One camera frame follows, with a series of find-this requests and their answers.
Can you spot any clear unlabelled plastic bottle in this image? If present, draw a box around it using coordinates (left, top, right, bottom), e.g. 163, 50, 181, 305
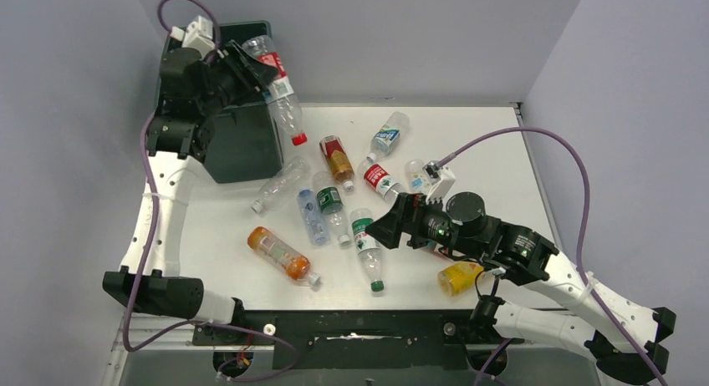
251, 156, 311, 214

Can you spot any red label upright-lying bottle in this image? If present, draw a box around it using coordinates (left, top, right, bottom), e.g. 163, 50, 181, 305
242, 35, 308, 146

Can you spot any red label bottle red cap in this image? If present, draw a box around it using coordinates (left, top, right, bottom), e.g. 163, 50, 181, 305
357, 159, 406, 204

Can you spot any dark green plastic bin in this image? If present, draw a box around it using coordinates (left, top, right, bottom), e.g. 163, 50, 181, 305
145, 21, 283, 184

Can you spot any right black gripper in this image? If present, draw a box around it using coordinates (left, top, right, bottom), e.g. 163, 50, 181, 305
365, 190, 483, 258

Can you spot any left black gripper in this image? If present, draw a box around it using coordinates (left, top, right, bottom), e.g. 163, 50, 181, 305
196, 41, 277, 117

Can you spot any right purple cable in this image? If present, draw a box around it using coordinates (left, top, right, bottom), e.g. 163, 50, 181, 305
437, 126, 669, 386

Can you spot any blue tinted water bottle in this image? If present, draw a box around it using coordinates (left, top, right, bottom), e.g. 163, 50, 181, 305
297, 188, 330, 246

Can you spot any orange juice bottle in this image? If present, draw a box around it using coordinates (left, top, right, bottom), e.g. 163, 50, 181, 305
247, 226, 321, 287

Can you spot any yellow juice bottle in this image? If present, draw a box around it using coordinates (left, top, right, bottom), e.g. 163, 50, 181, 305
437, 262, 484, 297

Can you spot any dark green label bottle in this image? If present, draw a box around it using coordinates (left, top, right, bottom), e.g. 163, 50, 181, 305
313, 171, 352, 248

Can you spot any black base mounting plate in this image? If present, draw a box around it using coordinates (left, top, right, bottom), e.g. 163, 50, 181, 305
192, 309, 502, 370

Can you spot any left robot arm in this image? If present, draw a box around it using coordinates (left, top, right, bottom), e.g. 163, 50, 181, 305
102, 41, 278, 324

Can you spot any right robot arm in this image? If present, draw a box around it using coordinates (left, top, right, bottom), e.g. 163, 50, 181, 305
366, 192, 676, 385

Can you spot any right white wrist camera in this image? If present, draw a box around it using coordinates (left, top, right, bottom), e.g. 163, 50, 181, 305
424, 161, 457, 205

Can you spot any red gold label bottle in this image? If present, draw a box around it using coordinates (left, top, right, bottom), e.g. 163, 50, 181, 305
319, 135, 355, 192

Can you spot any green label green cap bottle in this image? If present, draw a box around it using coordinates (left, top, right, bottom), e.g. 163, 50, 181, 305
350, 208, 385, 292

